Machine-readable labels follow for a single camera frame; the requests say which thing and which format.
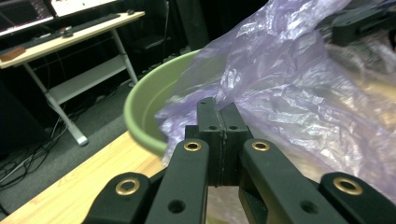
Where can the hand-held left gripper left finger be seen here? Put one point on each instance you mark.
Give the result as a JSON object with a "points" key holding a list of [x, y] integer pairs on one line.
{"points": [[207, 130]]}

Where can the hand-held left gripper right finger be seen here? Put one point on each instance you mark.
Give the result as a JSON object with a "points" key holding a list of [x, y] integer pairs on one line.
{"points": [[235, 133]]}

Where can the purple plastic bag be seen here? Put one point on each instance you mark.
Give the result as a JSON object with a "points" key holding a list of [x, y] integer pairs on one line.
{"points": [[280, 93]]}

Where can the green plastic bin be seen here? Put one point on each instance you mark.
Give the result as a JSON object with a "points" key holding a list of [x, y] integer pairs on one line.
{"points": [[140, 102]]}

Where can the dark chair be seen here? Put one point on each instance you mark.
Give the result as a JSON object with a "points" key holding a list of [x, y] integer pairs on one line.
{"points": [[152, 46]]}

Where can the black computer mouse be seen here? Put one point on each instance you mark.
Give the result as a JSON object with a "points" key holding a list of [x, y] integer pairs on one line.
{"points": [[130, 11]]}

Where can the black keyboard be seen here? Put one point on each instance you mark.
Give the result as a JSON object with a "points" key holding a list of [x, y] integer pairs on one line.
{"points": [[90, 23]]}

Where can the bright monitor screen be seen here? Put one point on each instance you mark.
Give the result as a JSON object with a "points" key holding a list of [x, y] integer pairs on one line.
{"points": [[81, 6]]}

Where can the dark laptop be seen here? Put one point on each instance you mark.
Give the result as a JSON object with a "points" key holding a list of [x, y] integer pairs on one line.
{"points": [[21, 14]]}

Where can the white frame desk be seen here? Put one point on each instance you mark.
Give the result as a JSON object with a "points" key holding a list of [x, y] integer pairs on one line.
{"points": [[87, 77]]}

